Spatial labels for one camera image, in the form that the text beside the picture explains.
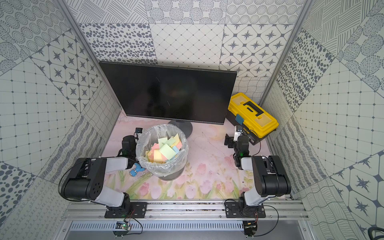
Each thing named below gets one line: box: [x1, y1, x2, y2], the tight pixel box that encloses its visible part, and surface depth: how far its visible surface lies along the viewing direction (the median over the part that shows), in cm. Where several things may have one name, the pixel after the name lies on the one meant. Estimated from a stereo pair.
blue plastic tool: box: [129, 163, 146, 177], surface depth 86 cm
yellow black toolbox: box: [226, 92, 279, 146], surface depth 94 cm
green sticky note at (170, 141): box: [165, 136, 176, 147], surface depth 81 cm
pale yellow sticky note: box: [171, 133, 180, 147], surface depth 78 cm
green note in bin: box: [158, 137, 168, 149], surface depth 81 cm
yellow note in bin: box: [153, 149, 163, 164], surface depth 75 cm
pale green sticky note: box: [159, 143, 176, 161], surface depth 75 cm
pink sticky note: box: [151, 143, 160, 151], surface depth 80 cm
